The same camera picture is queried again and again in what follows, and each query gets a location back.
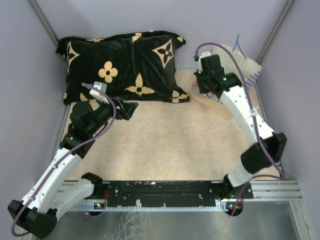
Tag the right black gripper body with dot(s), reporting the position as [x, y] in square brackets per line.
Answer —
[202, 79]

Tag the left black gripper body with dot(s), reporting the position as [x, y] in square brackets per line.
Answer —
[119, 113]

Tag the blue checkered paper bag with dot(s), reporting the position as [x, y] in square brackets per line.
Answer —
[250, 70]

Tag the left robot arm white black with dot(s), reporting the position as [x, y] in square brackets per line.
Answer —
[40, 209]

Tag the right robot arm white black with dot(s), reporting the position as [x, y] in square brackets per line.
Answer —
[265, 146]

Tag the black pillow with beige flowers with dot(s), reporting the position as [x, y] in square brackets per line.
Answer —
[137, 66]

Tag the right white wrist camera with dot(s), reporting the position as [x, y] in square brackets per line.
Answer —
[202, 56]

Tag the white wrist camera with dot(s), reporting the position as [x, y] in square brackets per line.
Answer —
[99, 91]
[202, 56]

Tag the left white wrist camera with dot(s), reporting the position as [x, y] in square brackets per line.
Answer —
[99, 91]

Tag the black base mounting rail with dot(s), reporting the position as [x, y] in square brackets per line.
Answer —
[153, 194]

